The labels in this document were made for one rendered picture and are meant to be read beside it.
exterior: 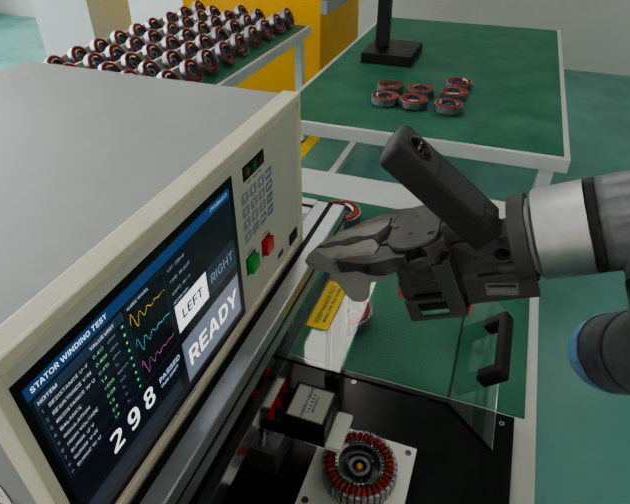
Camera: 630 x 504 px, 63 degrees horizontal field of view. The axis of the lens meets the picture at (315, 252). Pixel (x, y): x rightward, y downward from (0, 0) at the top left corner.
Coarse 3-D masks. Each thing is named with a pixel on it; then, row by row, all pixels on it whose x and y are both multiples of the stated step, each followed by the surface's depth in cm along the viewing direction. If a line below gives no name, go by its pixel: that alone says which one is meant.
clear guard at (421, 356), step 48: (384, 288) 70; (288, 336) 63; (336, 336) 63; (384, 336) 63; (432, 336) 63; (480, 336) 66; (384, 384) 57; (432, 384) 57; (480, 384) 61; (480, 432) 57
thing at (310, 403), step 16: (304, 384) 75; (288, 400) 76; (304, 400) 73; (320, 400) 73; (336, 400) 73; (240, 416) 74; (288, 416) 71; (304, 416) 71; (320, 416) 71; (336, 416) 76; (352, 416) 76; (288, 432) 72; (304, 432) 71; (320, 432) 70; (336, 432) 73; (336, 448) 71
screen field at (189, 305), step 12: (228, 252) 50; (216, 264) 48; (228, 264) 50; (204, 276) 46; (216, 276) 48; (192, 288) 44; (204, 288) 46; (180, 300) 43; (192, 300) 45; (204, 300) 47; (180, 312) 43; (192, 312) 45; (180, 324) 44
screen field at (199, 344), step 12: (228, 288) 51; (216, 300) 49; (228, 300) 52; (216, 312) 50; (228, 312) 52; (204, 324) 48; (216, 324) 50; (228, 324) 53; (192, 336) 46; (204, 336) 48; (216, 336) 51; (192, 348) 47; (204, 348) 49; (192, 360) 47; (204, 360) 49; (192, 372) 48
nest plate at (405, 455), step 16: (320, 448) 82; (400, 448) 82; (320, 464) 80; (400, 464) 80; (304, 480) 78; (320, 480) 78; (400, 480) 78; (304, 496) 76; (320, 496) 76; (400, 496) 76
